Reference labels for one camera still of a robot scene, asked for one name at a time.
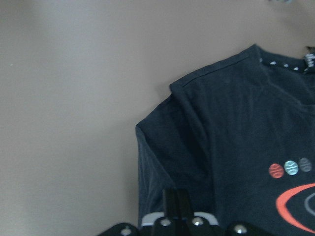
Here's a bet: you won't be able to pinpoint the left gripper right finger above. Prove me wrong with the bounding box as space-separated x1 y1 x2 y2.
177 189 193 220

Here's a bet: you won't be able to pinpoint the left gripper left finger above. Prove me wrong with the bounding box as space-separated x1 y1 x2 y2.
163 188 179 220

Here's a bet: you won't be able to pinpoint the black printed t-shirt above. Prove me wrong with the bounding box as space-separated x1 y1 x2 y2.
135 45 315 236

